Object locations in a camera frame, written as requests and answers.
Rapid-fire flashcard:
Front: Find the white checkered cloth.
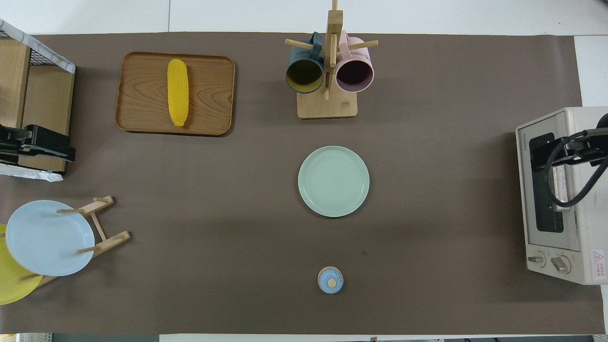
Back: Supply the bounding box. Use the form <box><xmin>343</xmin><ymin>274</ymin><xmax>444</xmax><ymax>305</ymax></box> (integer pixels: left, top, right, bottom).
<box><xmin>0</xmin><ymin>19</ymin><xmax>76</xmax><ymax>75</ymax></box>

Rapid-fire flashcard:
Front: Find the pale green ceramic plate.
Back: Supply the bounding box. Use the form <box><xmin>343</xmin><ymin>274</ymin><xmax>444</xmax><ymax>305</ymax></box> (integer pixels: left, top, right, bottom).
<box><xmin>298</xmin><ymin>145</ymin><xmax>370</xmax><ymax>218</ymax></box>

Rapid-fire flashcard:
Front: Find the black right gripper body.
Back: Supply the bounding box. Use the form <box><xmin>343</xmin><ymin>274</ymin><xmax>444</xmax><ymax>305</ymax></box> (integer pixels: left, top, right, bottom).
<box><xmin>567</xmin><ymin>126</ymin><xmax>608</xmax><ymax>168</ymax></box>

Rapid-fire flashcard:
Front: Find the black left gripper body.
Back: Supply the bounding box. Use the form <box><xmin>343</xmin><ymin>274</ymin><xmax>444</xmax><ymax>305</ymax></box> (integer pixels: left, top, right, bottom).
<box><xmin>0</xmin><ymin>124</ymin><xmax>28</xmax><ymax>164</ymax></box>

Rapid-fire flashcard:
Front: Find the pink mug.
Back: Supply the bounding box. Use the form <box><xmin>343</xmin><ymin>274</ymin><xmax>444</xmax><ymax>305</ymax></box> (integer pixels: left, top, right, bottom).
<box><xmin>335</xmin><ymin>31</ymin><xmax>375</xmax><ymax>93</ymax></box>

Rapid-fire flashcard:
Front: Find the wooden plate rack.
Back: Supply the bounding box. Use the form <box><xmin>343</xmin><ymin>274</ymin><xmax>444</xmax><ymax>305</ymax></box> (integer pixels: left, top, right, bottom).
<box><xmin>19</xmin><ymin>195</ymin><xmax>131</xmax><ymax>288</ymax></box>

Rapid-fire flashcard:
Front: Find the dark teal mug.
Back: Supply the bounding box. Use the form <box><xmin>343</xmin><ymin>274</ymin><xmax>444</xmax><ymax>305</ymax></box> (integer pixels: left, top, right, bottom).
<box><xmin>285</xmin><ymin>32</ymin><xmax>325</xmax><ymax>94</ymax></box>

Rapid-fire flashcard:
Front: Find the yellow corn cob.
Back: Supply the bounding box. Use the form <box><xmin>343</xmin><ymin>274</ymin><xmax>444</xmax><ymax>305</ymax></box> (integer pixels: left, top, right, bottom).
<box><xmin>167</xmin><ymin>58</ymin><xmax>190</xmax><ymax>127</ymax></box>

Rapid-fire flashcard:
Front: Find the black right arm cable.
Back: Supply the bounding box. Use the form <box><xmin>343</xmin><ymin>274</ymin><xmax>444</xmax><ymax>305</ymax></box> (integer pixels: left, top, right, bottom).
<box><xmin>543</xmin><ymin>130</ymin><xmax>608</xmax><ymax>208</ymax></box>

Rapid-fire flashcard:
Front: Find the brown table mat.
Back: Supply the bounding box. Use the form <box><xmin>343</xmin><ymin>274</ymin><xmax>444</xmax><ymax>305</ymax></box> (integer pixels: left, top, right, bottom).
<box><xmin>0</xmin><ymin>32</ymin><xmax>605</xmax><ymax>335</ymax></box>

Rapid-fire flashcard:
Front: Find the wooden mug tree stand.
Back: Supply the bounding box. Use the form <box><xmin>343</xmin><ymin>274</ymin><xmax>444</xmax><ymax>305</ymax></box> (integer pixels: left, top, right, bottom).
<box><xmin>285</xmin><ymin>0</ymin><xmax>379</xmax><ymax>119</ymax></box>

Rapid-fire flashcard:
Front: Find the yellow plate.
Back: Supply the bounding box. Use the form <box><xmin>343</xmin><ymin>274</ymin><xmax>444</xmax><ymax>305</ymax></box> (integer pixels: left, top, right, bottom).
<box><xmin>0</xmin><ymin>223</ymin><xmax>44</xmax><ymax>305</ymax></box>

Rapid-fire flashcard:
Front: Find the light blue plate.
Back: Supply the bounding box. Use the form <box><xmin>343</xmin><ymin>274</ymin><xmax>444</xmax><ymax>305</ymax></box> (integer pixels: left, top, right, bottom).
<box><xmin>6</xmin><ymin>200</ymin><xmax>95</xmax><ymax>277</ymax></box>

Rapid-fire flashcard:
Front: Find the wooden serving tray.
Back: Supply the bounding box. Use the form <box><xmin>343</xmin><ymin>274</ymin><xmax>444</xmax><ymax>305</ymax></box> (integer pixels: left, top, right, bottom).
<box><xmin>115</xmin><ymin>51</ymin><xmax>236</xmax><ymax>137</ymax></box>

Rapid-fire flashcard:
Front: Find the small blue bell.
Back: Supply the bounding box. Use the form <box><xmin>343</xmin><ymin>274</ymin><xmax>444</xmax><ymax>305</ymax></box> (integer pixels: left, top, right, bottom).
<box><xmin>317</xmin><ymin>266</ymin><xmax>344</xmax><ymax>294</ymax></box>

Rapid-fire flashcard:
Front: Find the white toaster oven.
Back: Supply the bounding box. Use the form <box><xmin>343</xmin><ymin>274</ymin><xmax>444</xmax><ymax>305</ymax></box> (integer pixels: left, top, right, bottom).
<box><xmin>515</xmin><ymin>107</ymin><xmax>608</xmax><ymax>285</ymax></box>

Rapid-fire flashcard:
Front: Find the black wire basket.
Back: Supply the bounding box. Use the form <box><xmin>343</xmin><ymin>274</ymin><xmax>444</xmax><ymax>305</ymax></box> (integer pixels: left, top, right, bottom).
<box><xmin>0</xmin><ymin>28</ymin><xmax>65</xmax><ymax>68</ymax></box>

